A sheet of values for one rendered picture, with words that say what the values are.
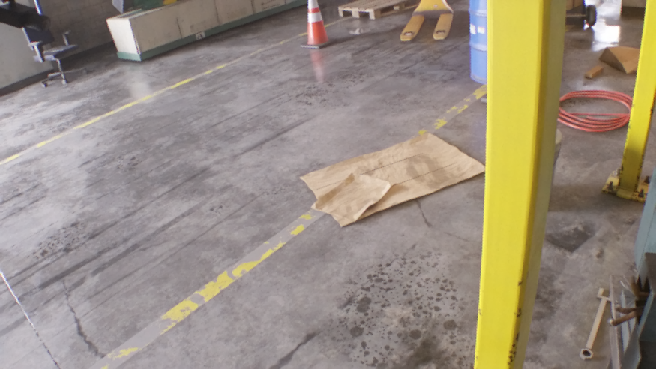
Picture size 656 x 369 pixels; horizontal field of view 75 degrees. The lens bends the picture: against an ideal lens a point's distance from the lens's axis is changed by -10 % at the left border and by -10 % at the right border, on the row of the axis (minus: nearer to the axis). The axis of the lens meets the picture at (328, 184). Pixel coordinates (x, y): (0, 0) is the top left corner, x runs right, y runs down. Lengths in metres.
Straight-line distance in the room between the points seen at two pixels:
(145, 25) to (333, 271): 5.65
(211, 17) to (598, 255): 6.69
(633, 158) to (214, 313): 2.18
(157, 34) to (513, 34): 6.77
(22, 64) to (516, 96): 7.93
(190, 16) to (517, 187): 7.00
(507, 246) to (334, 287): 1.25
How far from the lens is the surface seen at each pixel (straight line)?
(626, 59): 4.69
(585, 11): 6.17
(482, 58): 4.15
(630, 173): 2.74
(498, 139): 0.85
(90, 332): 2.36
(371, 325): 1.92
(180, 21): 7.51
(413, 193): 2.63
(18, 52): 8.31
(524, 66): 0.78
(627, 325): 1.47
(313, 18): 5.92
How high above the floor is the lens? 1.42
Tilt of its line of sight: 30 degrees down
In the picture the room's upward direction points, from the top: 9 degrees counter-clockwise
